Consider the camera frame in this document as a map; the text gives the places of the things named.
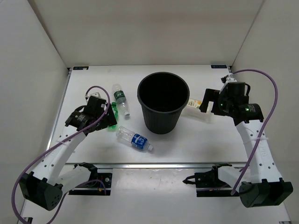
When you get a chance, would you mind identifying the green plastic bottle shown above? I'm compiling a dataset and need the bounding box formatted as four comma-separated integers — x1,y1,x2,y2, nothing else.
108,102,118,130

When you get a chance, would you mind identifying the white bottle orange label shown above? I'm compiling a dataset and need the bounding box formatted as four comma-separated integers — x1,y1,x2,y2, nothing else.
181,98,214,124

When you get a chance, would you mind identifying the clear bottle blue label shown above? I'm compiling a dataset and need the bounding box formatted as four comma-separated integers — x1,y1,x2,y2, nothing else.
116,126,153,152

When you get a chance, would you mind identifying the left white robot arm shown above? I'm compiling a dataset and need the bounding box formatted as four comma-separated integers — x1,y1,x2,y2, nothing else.
19,96,117,211

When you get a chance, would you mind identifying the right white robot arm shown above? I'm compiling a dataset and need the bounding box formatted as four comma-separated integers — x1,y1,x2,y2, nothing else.
199,82,293,208

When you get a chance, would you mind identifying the black plastic waste bin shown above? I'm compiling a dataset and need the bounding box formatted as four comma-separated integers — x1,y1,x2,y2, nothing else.
137,72,190,134

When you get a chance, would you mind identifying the clear bottle green label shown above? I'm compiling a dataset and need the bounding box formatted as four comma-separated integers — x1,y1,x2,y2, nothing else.
112,84,130,119

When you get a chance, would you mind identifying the right table corner label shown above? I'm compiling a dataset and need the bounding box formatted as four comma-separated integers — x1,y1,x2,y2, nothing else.
211,64,227,69

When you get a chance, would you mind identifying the table corner label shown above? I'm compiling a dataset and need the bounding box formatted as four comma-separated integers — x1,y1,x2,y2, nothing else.
73,66,89,70
211,64,227,69

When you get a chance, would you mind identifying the left table corner label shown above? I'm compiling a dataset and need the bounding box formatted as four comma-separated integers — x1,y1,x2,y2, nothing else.
73,66,89,70

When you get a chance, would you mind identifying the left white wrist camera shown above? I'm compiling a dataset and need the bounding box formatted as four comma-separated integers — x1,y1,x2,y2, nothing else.
85,92,100,100

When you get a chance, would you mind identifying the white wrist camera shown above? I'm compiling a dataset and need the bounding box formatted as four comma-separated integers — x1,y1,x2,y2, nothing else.
221,73,237,84
85,92,100,100

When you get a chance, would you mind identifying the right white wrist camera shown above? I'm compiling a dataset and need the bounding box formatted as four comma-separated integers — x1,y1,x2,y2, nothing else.
221,73,237,84

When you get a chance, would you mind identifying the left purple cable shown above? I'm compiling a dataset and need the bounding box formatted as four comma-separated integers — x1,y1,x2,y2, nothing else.
11,85,111,224

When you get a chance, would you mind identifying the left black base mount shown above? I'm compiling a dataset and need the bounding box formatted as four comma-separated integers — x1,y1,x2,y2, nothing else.
69,162,113,196

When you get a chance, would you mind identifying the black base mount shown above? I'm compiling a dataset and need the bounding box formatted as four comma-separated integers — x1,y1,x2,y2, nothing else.
69,162,113,196
183,163,239,197

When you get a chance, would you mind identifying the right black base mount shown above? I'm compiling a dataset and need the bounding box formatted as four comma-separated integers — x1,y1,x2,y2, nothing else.
183,163,239,197

